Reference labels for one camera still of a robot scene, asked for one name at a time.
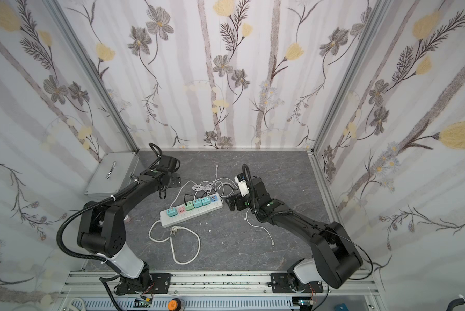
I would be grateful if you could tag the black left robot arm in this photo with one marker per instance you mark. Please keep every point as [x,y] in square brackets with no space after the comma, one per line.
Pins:
[102,231]

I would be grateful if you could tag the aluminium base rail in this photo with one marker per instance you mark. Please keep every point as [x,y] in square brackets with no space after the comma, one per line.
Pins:
[181,284]

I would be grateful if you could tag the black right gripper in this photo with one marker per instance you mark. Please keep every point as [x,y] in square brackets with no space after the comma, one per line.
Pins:
[236,201]

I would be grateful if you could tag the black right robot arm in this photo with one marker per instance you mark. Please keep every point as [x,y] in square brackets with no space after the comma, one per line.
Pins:
[335,257]

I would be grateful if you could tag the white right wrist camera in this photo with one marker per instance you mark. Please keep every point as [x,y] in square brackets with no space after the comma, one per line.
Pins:
[242,183]

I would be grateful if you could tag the grey metal first-aid box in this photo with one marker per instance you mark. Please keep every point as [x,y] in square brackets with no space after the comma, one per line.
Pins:
[115,172]

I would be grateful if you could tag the teal charger with cable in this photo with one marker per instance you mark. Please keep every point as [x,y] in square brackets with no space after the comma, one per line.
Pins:
[171,212]

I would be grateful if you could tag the white slotted cable duct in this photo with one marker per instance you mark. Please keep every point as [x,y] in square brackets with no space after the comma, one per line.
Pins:
[217,303]

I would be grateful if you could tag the orange emergency button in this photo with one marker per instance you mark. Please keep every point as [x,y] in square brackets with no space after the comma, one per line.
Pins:
[175,305]

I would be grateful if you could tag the white colourful power strip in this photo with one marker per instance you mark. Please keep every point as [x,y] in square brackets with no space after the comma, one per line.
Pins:
[183,215]

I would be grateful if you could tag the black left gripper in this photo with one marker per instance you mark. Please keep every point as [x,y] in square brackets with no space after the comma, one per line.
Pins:
[173,181]

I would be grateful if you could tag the green charger with black cable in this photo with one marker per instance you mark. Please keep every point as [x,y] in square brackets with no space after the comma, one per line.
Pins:
[189,206]

